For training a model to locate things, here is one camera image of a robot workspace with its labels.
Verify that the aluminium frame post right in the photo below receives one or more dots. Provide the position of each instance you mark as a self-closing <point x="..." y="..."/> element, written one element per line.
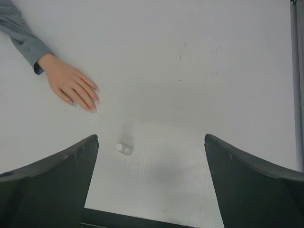
<point x="297" y="35"/>

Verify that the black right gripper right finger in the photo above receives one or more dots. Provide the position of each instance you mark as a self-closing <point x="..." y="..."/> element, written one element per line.
<point x="252" y="192"/>

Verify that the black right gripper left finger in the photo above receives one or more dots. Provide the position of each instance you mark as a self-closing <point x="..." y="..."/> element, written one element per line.
<point x="49" y="193"/>

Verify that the grey shirt with sleeve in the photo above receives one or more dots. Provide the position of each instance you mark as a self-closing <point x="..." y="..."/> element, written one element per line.
<point x="29" y="45"/>

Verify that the mannequin hand with pink nails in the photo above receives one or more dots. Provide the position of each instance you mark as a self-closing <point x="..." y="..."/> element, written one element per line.
<point x="70" y="84"/>

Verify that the clear nail polish bottle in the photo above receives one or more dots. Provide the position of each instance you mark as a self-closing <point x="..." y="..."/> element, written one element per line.
<point x="124" y="148"/>

